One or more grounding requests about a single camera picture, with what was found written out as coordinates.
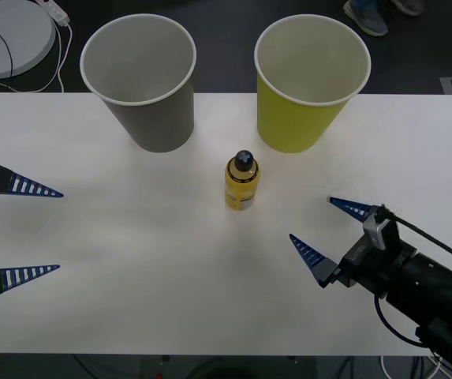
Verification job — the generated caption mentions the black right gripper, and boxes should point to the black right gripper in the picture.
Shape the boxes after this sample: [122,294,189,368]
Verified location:
[289,196,417,297]

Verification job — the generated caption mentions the yellow bottle with black cap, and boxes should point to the yellow bottle with black cap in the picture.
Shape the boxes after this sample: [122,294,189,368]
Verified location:
[224,149,262,212]

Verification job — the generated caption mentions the yellow-green plastic bin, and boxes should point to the yellow-green plastic bin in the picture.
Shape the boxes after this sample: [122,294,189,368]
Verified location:
[253,13,372,155]

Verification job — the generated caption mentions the grey plastic bin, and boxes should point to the grey plastic bin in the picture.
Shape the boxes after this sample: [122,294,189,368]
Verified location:
[79,13,197,154]

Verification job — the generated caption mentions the white floor fan stand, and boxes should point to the white floor fan stand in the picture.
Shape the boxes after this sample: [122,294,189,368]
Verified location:
[0,0,57,80]

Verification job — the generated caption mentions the person's foot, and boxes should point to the person's foot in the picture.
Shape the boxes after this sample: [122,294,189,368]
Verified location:
[342,0,389,37]

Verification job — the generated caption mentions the white power strip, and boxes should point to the white power strip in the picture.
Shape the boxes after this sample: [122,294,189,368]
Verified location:
[35,0,71,27]

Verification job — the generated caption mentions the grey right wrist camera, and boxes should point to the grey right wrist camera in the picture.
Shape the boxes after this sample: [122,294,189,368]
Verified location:
[361,204,398,250]

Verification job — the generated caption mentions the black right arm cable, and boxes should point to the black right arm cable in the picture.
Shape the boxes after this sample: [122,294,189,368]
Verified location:
[381,204,452,277]
[374,294,426,347]

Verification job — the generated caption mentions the white cable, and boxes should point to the white cable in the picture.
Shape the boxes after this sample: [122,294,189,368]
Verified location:
[380,355,447,379]
[0,21,73,94]

